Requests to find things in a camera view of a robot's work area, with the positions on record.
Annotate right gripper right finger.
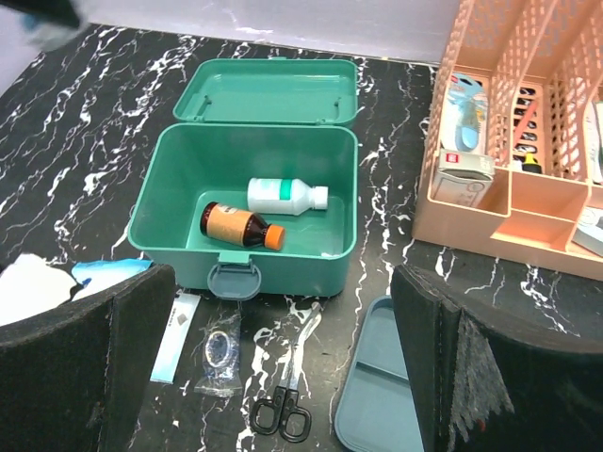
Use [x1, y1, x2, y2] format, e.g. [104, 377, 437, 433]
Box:
[390, 265, 602, 451]

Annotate white green medicine bottle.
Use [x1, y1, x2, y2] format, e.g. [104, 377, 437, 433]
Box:
[247, 178, 329, 216]

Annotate clear bag with rubber bands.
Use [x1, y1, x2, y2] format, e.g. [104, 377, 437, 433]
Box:
[194, 313, 242, 398]

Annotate teal white small box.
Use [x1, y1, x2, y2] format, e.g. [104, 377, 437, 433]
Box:
[573, 206, 603, 256]

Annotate blue brush blister pack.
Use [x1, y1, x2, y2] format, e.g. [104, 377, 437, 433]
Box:
[440, 73, 488, 154]

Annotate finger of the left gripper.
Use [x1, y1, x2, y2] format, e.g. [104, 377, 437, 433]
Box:
[1, 0, 82, 28]

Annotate blue divided tray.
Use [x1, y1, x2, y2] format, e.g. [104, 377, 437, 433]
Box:
[334, 296, 423, 452]

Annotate blue cotton swab bag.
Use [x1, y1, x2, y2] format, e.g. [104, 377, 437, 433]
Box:
[72, 259, 152, 300]

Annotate brown bottle orange cap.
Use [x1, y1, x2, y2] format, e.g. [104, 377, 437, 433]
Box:
[200, 202, 285, 251]

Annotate green medicine kit box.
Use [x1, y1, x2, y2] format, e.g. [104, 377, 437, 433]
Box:
[128, 57, 358, 301]

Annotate black handled scissors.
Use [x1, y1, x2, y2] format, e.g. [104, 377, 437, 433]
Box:
[249, 302, 321, 444]

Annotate white blue bandage box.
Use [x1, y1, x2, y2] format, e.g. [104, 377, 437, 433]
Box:
[150, 293, 201, 384]

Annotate white gauze packet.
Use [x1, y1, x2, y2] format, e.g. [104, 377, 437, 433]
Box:
[1, 253, 77, 326]

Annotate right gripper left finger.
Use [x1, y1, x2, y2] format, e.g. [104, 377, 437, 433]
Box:
[1, 265, 176, 451]

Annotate orange file organizer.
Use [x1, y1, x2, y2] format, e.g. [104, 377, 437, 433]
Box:
[413, 1, 602, 280]

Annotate small white red box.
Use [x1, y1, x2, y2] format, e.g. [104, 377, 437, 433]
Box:
[432, 149, 496, 207]

